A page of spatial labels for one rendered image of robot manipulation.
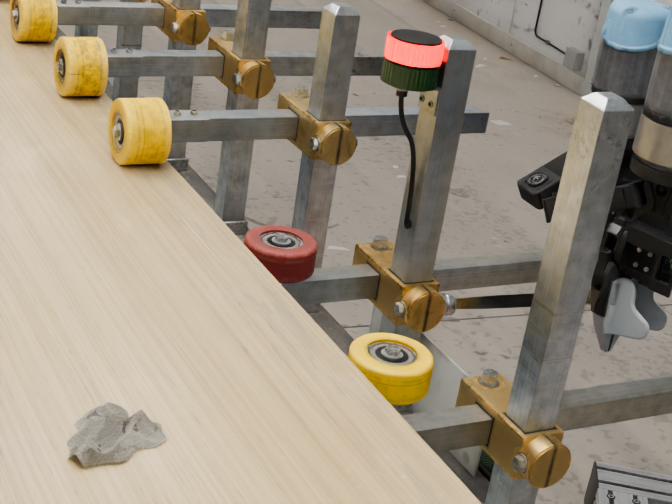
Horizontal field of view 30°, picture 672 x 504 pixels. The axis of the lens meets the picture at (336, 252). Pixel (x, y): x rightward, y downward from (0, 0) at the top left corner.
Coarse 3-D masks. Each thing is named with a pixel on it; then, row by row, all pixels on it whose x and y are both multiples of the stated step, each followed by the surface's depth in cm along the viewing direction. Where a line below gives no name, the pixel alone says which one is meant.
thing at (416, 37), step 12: (396, 36) 127; (408, 36) 128; (420, 36) 128; (432, 36) 129; (420, 96) 133; (432, 96) 131; (432, 108) 131; (408, 132) 132; (408, 192) 136; (408, 204) 136; (408, 216) 137; (408, 228) 137
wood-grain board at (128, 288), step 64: (0, 0) 210; (0, 64) 179; (0, 128) 156; (64, 128) 159; (0, 192) 138; (64, 192) 141; (128, 192) 144; (192, 192) 146; (0, 256) 124; (64, 256) 126; (128, 256) 128; (192, 256) 131; (0, 320) 113; (64, 320) 114; (128, 320) 116; (192, 320) 118; (256, 320) 120; (0, 384) 103; (64, 384) 105; (128, 384) 106; (192, 384) 107; (256, 384) 109; (320, 384) 111; (0, 448) 95; (64, 448) 96; (192, 448) 99; (256, 448) 100; (320, 448) 101; (384, 448) 103
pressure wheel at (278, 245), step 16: (256, 240) 135; (272, 240) 136; (288, 240) 136; (304, 240) 137; (256, 256) 134; (272, 256) 133; (288, 256) 133; (304, 256) 134; (272, 272) 134; (288, 272) 134; (304, 272) 135
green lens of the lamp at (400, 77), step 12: (384, 60) 128; (384, 72) 128; (396, 72) 127; (408, 72) 127; (420, 72) 127; (432, 72) 127; (396, 84) 127; (408, 84) 127; (420, 84) 127; (432, 84) 128
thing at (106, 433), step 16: (96, 416) 99; (112, 416) 100; (128, 416) 101; (144, 416) 99; (80, 432) 96; (96, 432) 96; (112, 432) 98; (128, 432) 98; (144, 432) 98; (160, 432) 100; (80, 448) 95; (96, 448) 96; (112, 448) 96; (128, 448) 96; (96, 464) 95
